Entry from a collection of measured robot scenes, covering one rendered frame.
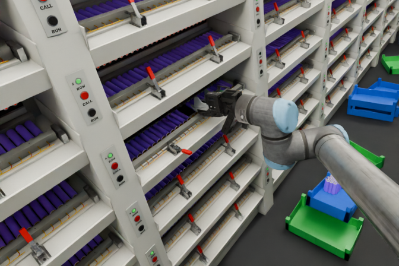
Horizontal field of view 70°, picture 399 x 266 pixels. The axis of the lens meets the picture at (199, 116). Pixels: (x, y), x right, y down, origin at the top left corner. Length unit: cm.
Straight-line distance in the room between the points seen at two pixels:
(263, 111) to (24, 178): 59
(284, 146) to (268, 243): 81
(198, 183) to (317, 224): 78
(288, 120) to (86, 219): 59
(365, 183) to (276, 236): 99
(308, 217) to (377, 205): 109
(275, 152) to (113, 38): 53
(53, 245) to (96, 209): 12
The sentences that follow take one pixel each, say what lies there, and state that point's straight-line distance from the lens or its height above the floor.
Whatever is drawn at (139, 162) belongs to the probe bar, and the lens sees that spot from 86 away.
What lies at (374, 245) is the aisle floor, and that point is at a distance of 164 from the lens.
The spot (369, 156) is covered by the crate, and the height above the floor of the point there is 2.
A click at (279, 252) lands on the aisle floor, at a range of 154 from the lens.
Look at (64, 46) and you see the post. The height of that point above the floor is 118.
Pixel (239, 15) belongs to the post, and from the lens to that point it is 109.
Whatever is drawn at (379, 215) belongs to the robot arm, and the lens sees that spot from 60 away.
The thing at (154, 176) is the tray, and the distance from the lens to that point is 86.
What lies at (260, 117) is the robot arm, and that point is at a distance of 81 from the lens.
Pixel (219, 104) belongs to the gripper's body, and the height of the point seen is 86.
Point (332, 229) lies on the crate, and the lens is 164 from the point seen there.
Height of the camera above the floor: 130
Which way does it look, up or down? 31 degrees down
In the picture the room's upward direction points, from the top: 11 degrees counter-clockwise
